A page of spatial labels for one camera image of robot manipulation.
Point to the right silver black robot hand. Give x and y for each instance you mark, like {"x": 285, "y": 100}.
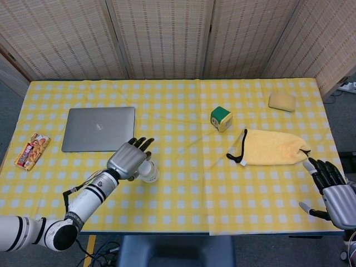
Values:
{"x": 339, "y": 203}

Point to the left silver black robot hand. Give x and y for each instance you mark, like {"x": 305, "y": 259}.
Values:
{"x": 128, "y": 160}

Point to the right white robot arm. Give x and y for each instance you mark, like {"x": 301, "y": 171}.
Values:
{"x": 351, "y": 239}

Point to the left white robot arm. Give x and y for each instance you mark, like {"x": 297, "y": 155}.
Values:
{"x": 83, "y": 203}

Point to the yellow white checkered tablecloth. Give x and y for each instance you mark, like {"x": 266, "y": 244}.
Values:
{"x": 200, "y": 194}

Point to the grey closed laptop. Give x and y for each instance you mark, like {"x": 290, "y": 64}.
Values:
{"x": 96, "y": 129}

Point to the black floor box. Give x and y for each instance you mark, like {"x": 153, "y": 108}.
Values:
{"x": 347, "y": 157}

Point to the yellow floor tape strip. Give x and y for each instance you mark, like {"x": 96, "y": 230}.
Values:
{"x": 90, "y": 244}

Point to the red yellow snack packet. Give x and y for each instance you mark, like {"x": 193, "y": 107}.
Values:
{"x": 32, "y": 151}

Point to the green yellow square box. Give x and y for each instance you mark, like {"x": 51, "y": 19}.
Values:
{"x": 220, "y": 117}

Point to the dark blue chair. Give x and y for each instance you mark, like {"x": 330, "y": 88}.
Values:
{"x": 175, "y": 251}

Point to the yellow sponge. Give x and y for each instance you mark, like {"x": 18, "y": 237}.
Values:
{"x": 281, "y": 102}

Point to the white power strip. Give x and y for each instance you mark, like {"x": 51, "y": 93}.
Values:
{"x": 348, "y": 86}

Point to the woven folding screen panel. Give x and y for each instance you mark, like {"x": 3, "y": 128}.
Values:
{"x": 11, "y": 75}
{"x": 61, "y": 36}
{"x": 244, "y": 36}
{"x": 164, "y": 36}
{"x": 325, "y": 41}

